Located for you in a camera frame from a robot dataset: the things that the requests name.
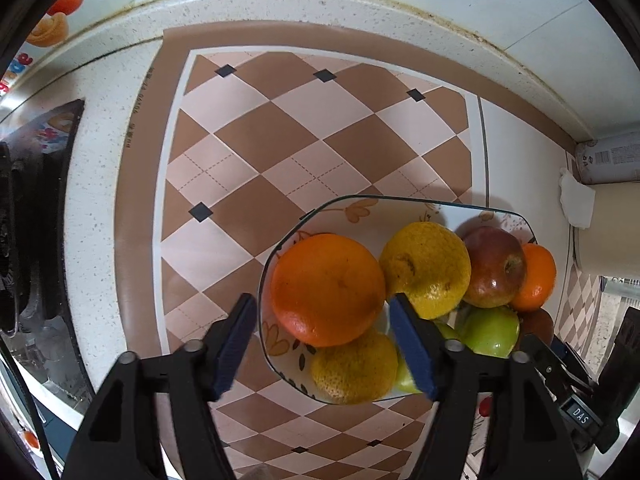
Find red apple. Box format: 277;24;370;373
460;225;528;309

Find yellow citrus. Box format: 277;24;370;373
378;221;472;321
311;327;400;406

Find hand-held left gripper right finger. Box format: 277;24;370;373
389;292;586;480

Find green apple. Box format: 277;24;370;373
454;305;521;359
392;320;463;395

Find orange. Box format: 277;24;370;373
509;242;557;313
270;233;387;348

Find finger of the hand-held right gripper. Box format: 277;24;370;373
520;334;595;402
596;305;640;428

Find colourful wall stickers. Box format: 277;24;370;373
0;0;86;153

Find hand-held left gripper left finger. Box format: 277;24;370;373
62;292;258;480

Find black gas stove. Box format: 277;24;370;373
0;97;93;401

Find floral ceramic plate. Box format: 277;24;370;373
257;195;540;406

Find brown apple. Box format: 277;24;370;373
517;308;556;346

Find cream utensil holder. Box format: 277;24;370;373
570;181;640;278

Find grey spray can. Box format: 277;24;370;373
574;131;640;185

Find checkered table mat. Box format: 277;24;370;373
114;20;608;480

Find white crumpled tissue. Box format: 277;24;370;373
557;166;597;231

